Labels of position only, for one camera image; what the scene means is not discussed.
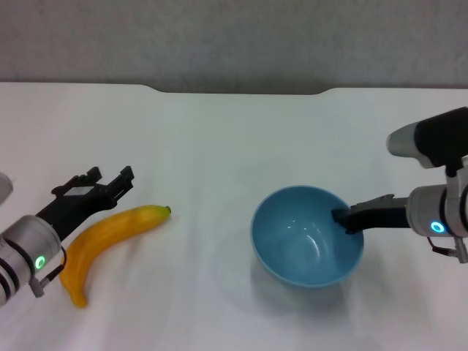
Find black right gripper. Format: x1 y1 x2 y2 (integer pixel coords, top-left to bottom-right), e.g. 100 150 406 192
330 195 411 235

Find arm grey cable plug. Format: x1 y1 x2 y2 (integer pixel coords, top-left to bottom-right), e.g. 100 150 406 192
425 235 468 265
30 246 69 298

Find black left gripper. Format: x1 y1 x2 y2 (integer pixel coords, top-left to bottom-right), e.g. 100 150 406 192
35 165 136 242

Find yellow banana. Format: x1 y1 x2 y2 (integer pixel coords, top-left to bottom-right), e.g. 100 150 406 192
59 204 173 309

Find left arm grey cable plug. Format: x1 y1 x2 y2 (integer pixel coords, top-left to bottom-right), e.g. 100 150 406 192
30 246 69 298

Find right arm grey cable plug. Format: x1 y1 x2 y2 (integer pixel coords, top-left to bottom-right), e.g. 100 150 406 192
425 235 468 265

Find blue plastic bowl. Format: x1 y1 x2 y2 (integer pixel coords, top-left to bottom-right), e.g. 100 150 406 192
250 185 366 289

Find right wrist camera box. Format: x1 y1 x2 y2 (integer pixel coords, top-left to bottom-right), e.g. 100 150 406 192
386 106 468 170

